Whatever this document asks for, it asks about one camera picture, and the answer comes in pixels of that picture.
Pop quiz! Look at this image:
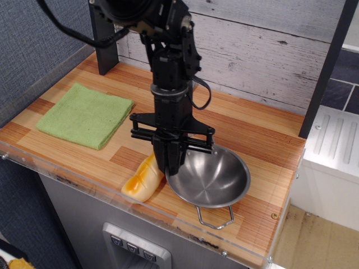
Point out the green folded cloth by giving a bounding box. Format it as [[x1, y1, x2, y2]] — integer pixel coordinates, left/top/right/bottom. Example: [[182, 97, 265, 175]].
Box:
[[36, 83, 134, 150]]

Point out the steel two-handled frying pan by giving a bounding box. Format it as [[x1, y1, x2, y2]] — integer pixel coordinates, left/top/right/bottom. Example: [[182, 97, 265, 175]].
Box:
[[165, 145, 251, 230]]

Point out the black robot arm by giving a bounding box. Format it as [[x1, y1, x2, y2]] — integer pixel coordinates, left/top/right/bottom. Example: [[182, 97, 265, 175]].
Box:
[[90, 1, 215, 175]]

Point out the right dark vertical post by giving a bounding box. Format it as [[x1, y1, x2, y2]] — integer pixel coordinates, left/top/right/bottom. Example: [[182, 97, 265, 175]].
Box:
[[298, 0, 358, 139]]

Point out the toy bread loaf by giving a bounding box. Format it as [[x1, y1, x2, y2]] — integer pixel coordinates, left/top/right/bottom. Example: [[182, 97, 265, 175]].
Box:
[[121, 153, 164, 202]]

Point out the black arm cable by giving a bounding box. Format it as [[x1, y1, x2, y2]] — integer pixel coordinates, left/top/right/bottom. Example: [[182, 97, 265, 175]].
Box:
[[35, 0, 213, 110]]

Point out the dark vertical post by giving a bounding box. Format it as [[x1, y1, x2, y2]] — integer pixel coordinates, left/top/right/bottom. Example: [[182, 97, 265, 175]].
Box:
[[298, 0, 358, 139], [89, 4, 119, 75]]

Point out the left dark vertical post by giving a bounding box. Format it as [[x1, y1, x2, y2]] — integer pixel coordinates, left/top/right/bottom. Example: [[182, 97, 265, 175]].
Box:
[[89, 4, 119, 75]]

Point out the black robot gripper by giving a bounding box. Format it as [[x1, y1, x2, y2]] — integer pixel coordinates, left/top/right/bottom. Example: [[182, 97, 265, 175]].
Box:
[[130, 86, 215, 175]]

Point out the white grooved side unit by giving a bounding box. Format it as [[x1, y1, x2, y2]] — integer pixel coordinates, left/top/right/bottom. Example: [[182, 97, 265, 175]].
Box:
[[290, 106, 358, 230]]

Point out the grey cabinet button panel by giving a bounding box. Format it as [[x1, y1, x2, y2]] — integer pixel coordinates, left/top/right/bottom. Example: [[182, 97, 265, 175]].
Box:
[[102, 222, 172, 268]]

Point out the clear acrylic table guard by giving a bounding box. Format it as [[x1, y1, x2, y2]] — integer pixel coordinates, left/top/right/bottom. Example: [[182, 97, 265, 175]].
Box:
[[1, 142, 273, 268]]

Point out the yellow object at corner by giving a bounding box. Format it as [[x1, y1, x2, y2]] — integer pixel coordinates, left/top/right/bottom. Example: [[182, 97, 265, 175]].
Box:
[[8, 258, 35, 269]]

